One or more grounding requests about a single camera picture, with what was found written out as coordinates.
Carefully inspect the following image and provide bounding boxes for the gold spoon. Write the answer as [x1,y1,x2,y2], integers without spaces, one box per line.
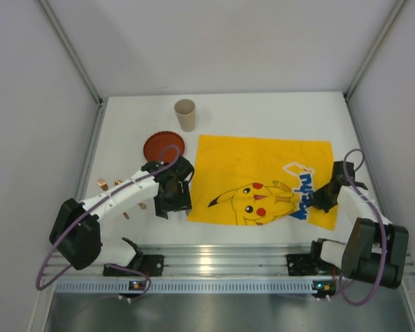
[110,179,147,212]

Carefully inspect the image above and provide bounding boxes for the red round plate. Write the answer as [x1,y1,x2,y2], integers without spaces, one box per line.
[143,131,185,163]

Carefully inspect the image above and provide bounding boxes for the yellow pikachu placemat cloth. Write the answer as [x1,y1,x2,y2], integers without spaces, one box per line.
[188,135,337,230]

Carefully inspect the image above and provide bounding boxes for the gold fork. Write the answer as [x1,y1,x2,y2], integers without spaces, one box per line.
[97,178,129,219]

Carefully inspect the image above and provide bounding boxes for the beige paper cup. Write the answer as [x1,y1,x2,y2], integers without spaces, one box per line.
[174,99,196,132]

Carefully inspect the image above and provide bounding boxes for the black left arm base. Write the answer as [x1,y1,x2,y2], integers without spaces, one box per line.
[103,244,164,277]

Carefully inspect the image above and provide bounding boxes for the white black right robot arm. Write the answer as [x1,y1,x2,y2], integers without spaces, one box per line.
[311,161,409,289]

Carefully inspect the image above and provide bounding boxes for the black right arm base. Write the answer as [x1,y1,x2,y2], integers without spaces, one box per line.
[286,239,339,277]

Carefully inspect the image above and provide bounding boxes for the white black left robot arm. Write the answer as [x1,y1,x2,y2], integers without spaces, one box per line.
[49,156,194,270]

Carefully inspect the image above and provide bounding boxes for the aluminium mounting rail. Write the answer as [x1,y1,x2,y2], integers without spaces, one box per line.
[43,243,415,277]

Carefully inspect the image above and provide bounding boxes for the left aluminium frame post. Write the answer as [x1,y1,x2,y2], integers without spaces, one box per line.
[34,0,103,104]

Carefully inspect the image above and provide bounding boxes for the aluminium frame post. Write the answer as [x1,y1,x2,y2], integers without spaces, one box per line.
[344,0,411,100]
[34,0,103,104]

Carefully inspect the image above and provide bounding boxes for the white slotted cable duct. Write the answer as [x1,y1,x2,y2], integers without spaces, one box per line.
[55,278,333,295]

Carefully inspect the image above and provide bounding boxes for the right aluminium frame post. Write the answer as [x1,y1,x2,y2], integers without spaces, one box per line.
[344,0,411,100]

